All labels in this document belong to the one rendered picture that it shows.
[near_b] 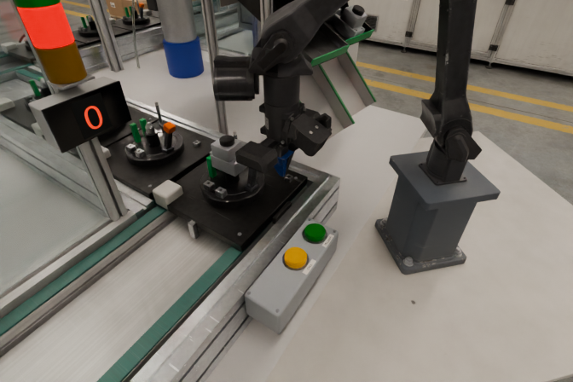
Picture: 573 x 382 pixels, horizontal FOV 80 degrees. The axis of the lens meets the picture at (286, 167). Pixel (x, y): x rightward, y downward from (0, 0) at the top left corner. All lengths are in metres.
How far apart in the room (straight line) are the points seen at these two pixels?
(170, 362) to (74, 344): 0.18
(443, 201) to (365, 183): 0.35
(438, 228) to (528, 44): 4.00
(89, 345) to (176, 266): 0.18
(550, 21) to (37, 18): 4.40
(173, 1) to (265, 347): 1.28
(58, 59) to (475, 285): 0.82
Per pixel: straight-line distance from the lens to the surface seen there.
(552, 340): 0.81
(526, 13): 4.55
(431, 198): 0.64
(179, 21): 1.55
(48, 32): 0.56
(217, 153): 0.69
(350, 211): 0.87
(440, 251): 0.77
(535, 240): 0.97
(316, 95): 0.91
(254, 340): 0.67
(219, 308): 0.59
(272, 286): 0.60
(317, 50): 0.81
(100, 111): 0.61
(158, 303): 0.67
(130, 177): 0.85
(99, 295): 0.72
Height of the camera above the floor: 1.46
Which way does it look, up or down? 37 degrees down
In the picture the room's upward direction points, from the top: straight up
